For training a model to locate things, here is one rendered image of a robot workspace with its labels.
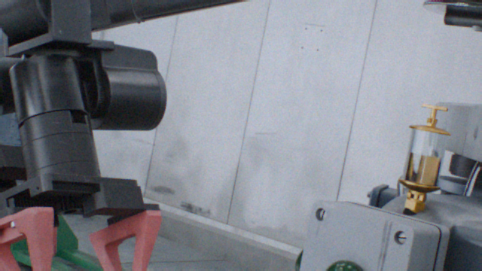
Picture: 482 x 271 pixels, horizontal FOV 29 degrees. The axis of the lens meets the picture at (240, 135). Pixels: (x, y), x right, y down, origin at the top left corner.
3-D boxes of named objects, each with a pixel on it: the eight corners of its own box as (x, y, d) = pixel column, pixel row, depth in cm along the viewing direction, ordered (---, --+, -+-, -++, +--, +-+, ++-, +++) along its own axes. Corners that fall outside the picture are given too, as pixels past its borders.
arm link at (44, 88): (-5, 68, 76) (27, 39, 72) (68, 72, 81) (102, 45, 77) (8, 147, 74) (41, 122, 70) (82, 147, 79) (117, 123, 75)
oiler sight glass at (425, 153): (394, 178, 63) (404, 127, 63) (413, 179, 65) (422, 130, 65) (426, 185, 61) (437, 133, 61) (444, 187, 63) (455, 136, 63)
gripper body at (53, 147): (144, 201, 75) (126, 116, 77) (49, 196, 67) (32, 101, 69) (88, 224, 78) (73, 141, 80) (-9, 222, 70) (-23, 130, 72)
